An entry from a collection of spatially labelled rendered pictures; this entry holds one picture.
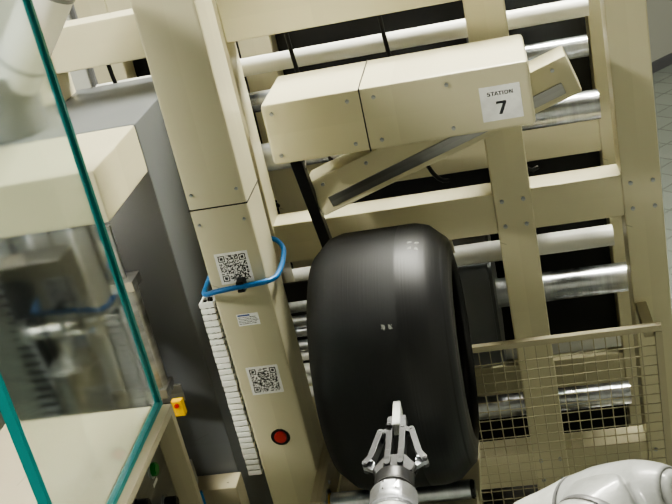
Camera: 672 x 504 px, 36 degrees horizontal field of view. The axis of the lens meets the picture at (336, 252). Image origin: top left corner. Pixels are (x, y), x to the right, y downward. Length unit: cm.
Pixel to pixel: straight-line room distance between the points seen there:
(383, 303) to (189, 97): 58
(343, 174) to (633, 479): 140
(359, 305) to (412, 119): 47
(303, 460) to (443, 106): 89
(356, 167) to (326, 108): 24
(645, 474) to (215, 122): 117
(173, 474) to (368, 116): 92
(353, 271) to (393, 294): 11
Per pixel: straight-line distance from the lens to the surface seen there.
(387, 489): 190
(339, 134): 238
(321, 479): 249
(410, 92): 234
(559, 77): 248
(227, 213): 220
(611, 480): 138
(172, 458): 237
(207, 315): 234
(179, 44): 211
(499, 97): 234
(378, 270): 218
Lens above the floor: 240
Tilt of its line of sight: 24 degrees down
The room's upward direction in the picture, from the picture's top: 13 degrees counter-clockwise
